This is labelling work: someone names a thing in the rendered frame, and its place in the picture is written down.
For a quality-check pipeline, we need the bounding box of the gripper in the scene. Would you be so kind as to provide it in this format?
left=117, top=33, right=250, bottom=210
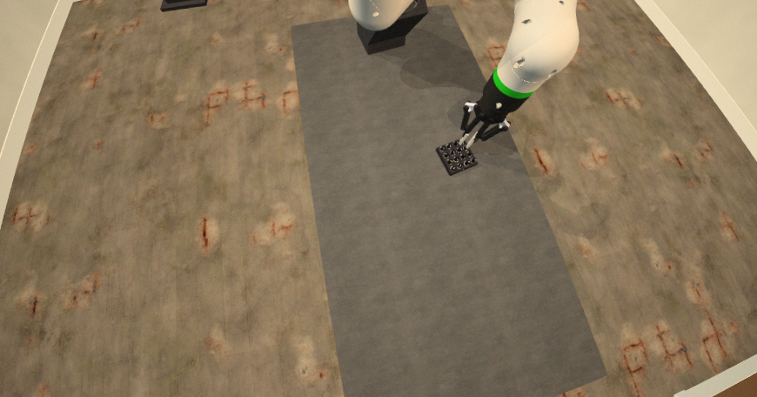
left=459, top=96, right=511, bottom=149

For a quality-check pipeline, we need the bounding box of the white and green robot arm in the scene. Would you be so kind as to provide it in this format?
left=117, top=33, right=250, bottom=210
left=348, top=0, right=579, bottom=113

